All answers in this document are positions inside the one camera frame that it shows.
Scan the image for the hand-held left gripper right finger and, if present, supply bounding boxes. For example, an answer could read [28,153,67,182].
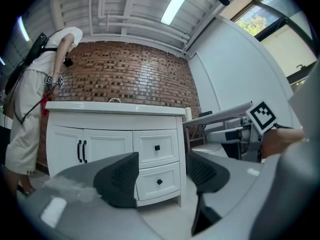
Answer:
[186,151,231,236]

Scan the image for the white cabinet door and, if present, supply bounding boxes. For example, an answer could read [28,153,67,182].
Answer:
[50,124,85,178]
[83,128,134,164]

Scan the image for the long ceiling light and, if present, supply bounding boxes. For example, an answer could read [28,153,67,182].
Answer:
[16,16,31,42]
[160,0,199,26]

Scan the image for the white folding table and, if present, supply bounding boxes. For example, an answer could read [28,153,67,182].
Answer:
[182,101,254,153]

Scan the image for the black framed window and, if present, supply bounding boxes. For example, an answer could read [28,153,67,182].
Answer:
[230,0,320,85]

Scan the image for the white drawer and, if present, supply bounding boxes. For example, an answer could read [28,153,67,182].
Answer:
[132,129,180,165]
[135,161,182,202]

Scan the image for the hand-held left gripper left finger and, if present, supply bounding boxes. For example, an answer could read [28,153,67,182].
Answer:
[93,151,140,208]

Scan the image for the white sink cabinet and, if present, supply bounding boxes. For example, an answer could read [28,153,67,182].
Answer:
[45,100,194,209]

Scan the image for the person's right hand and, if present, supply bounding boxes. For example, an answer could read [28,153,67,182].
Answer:
[261,127,306,159]

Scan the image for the white ceiling pipes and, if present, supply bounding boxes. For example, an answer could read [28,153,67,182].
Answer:
[89,0,191,54]

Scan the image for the white sink top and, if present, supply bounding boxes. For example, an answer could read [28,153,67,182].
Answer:
[45,100,194,117]

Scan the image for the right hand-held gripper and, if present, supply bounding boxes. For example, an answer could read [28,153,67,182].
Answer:
[207,100,278,163]

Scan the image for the red cloth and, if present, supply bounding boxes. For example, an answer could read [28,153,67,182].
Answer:
[39,92,53,117]

